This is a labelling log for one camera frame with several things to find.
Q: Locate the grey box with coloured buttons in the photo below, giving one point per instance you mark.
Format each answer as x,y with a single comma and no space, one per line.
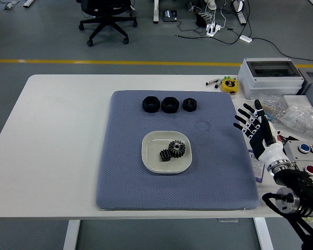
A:
297,156

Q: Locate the purple white label card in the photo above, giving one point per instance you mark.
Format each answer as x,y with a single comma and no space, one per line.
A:
258,172

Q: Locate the clear bag of plastic parts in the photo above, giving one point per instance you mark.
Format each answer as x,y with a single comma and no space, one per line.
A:
302,119

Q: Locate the white square plate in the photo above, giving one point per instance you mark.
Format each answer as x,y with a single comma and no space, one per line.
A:
152,145

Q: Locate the small black pen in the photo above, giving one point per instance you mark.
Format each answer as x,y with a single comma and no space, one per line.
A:
217,85

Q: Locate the silver black marker pen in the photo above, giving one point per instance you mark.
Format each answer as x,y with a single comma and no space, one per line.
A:
211,82

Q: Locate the white power adapter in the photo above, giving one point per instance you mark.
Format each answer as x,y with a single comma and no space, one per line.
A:
246,38

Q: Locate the small black hex nut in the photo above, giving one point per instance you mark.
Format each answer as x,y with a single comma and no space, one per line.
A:
185,105

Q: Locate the white desk leg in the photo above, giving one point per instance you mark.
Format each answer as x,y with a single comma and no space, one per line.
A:
241,15
156,11

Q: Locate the white flat box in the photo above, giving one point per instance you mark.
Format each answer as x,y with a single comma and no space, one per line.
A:
297,100

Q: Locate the white desk foot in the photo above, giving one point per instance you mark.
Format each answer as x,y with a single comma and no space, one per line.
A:
30,2

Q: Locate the grey electrical enclosure box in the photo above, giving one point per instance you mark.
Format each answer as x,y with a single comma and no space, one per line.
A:
271,83

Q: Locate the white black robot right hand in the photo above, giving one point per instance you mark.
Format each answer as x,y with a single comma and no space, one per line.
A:
272,152

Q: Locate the blue-grey textured mat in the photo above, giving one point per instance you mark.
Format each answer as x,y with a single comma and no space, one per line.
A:
172,192

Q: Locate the yellow tape measure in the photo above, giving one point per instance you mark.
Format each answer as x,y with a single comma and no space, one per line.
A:
230,85

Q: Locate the small black gear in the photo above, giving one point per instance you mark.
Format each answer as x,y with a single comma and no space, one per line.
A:
165,155

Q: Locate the white under-table control panel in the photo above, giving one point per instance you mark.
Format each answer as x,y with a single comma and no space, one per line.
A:
228,220

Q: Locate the white table leg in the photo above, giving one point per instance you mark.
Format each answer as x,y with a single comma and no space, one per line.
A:
263,234
71,234

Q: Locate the large black gear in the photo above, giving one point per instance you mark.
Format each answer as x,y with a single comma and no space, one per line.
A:
178,152

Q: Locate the white power strip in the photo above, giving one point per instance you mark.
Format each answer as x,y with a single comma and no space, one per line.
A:
213,29

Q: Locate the black desk phone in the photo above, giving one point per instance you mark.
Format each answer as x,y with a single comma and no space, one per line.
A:
170,15

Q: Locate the black office chair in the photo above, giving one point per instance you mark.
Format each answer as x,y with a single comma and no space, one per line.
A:
107,15

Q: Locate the large black hex nut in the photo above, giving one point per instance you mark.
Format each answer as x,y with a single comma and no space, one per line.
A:
146,104
166,105

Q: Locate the clear bag of blue resistors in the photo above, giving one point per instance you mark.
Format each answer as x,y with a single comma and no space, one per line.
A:
274,109

